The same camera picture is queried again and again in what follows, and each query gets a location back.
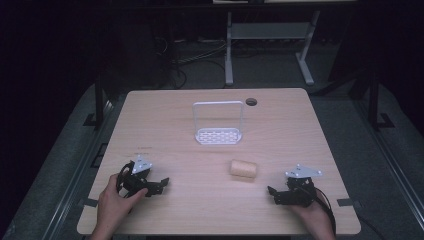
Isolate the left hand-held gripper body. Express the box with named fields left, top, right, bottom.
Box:
left=116, top=154, right=158, bottom=199

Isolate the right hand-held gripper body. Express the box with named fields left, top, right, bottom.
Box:
left=275, top=163, right=324, bottom=208

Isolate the person's right hand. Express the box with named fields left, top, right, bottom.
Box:
left=287, top=196, right=335, bottom=235

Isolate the person's left hand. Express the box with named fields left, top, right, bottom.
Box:
left=96, top=173, right=149, bottom=231

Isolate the beige bread roll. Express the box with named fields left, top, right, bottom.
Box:
left=229, top=159, right=258, bottom=179

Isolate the grey tape strip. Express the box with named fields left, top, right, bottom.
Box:
left=336, top=197, right=362, bottom=208
left=78, top=197, right=100, bottom=208

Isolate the white metal stand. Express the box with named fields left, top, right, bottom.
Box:
left=224, top=9, right=322, bottom=88

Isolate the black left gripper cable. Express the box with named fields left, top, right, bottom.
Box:
left=115, top=161, right=134, bottom=198

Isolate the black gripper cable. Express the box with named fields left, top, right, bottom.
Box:
left=115, top=161, right=134, bottom=198
left=311, top=186, right=338, bottom=236

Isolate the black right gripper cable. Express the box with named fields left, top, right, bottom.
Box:
left=311, top=186, right=338, bottom=236

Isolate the white rack with handle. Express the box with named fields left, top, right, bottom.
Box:
left=192, top=100, right=245, bottom=146

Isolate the black metal stand post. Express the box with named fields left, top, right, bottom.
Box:
left=365, top=71, right=396, bottom=132
left=82, top=75, right=112, bottom=130

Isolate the bundle of floor cables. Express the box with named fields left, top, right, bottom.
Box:
left=153, top=35, right=228, bottom=90

